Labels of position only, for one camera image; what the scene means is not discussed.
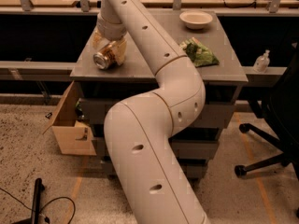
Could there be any bottom grey drawer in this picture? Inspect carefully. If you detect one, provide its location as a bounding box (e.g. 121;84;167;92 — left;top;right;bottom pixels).
101;159;208;179

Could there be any grey drawer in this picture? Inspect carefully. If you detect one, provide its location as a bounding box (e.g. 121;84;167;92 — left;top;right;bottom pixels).
98;135;219;160
78;98;235;129
101;159;208;179

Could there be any black floor cable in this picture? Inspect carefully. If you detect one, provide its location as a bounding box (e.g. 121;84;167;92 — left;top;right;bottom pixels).
0;188;77;224

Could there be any orange crushed soda can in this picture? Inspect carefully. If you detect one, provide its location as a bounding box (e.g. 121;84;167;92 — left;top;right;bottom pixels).
93;47;117;70

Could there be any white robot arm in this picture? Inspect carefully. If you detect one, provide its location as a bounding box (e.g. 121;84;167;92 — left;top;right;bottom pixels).
101;0;210;224

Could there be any grey drawer cabinet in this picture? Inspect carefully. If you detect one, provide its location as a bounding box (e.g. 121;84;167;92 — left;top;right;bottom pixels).
69;8;249;181

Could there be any clear sanitizer bottle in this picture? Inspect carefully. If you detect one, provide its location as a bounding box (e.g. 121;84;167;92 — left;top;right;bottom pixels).
253;49;270;73

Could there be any top grey drawer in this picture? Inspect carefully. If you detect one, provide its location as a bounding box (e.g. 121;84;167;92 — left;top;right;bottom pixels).
78;98;235;129

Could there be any middle grey drawer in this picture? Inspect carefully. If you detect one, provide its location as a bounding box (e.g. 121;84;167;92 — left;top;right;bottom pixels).
98;135;219;160

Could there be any green chip bag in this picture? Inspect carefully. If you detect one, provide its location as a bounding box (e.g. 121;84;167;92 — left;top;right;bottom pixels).
179;37;219;67

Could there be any black stand leg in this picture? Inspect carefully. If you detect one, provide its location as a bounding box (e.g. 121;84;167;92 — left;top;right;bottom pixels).
13;178;45;224

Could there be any white paper bowl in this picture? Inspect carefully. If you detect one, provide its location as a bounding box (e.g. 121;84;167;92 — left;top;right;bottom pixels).
179;11;213;30

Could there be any black office chair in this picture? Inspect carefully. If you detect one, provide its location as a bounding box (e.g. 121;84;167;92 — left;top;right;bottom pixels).
234;42;299;219

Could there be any cardboard box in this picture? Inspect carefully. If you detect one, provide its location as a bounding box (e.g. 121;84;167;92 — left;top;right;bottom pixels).
43;82;96;156

